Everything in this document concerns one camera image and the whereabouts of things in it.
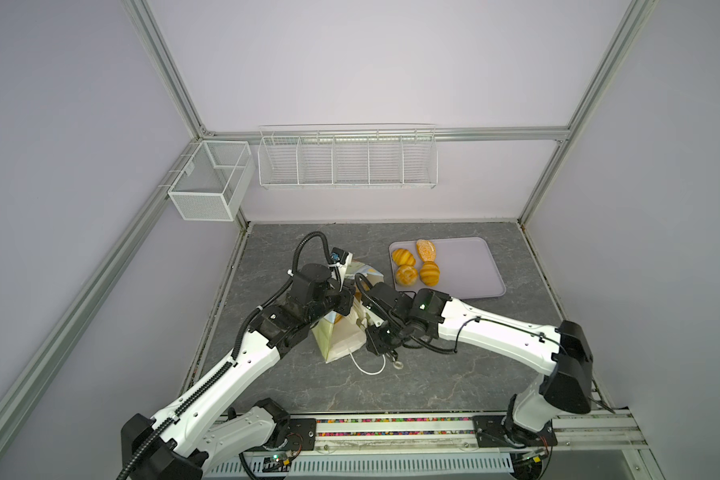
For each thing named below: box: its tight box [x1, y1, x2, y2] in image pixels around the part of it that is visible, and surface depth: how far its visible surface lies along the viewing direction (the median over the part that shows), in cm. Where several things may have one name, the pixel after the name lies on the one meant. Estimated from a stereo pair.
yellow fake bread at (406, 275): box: [396, 265, 419, 286], surface depth 101 cm
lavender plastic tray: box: [390, 237, 506, 300], surface depth 108 cm
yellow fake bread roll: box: [392, 248, 416, 266], surface depth 107 cm
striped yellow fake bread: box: [419, 260, 440, 287], surface depth 104 cm
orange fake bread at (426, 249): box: [416, 239, 436, 262], surface depth 108 cm
